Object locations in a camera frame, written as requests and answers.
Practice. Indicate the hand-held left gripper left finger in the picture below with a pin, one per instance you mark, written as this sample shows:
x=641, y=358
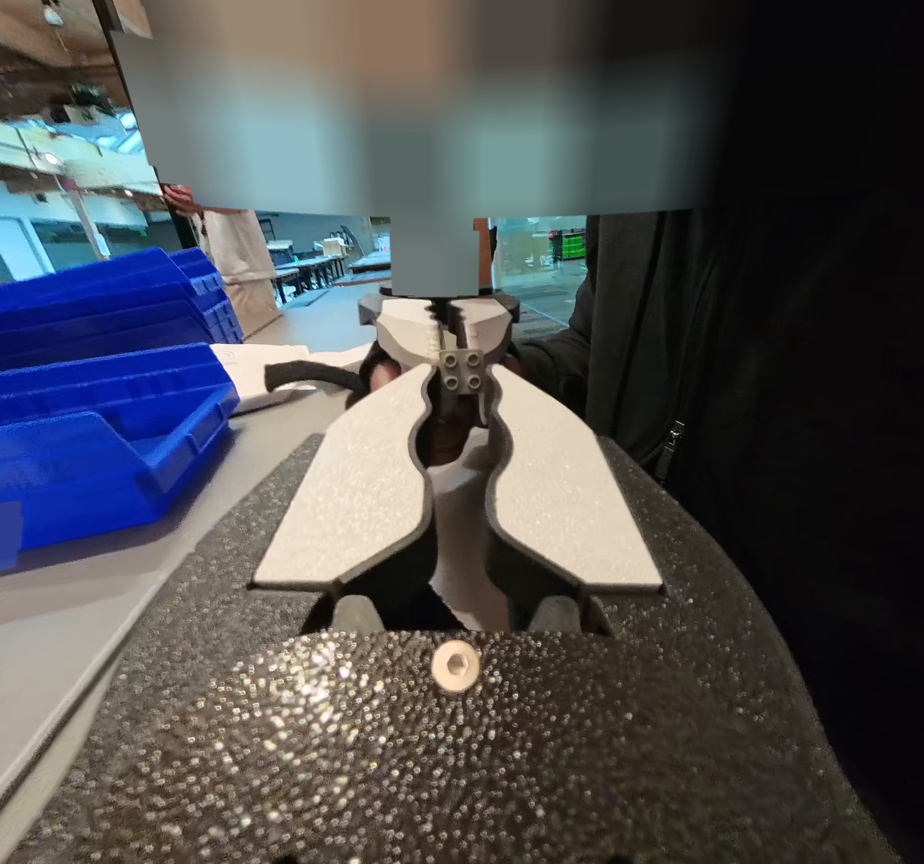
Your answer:
x=354, y=496

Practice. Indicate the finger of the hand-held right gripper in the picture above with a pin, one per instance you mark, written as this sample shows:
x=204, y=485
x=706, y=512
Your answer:
x=408, y=330
x=487, y=326

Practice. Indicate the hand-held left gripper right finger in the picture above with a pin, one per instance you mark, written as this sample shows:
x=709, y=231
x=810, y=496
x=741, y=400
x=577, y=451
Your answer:
x=570, y=503

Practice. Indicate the small dark grey brick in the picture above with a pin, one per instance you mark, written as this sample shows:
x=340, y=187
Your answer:
x=462, y=371

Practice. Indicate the person's right hand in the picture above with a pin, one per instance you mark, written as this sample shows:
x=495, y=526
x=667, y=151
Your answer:
x=444, y=438

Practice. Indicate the person's dark jacket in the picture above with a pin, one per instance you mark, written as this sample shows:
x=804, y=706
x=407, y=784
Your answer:
x=758, y=373

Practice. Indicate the blue plastic bin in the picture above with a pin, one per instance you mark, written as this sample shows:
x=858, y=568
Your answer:
x=108, y=445

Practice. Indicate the stack of blue plastic bins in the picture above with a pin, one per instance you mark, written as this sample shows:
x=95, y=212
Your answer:
x=108, y=301

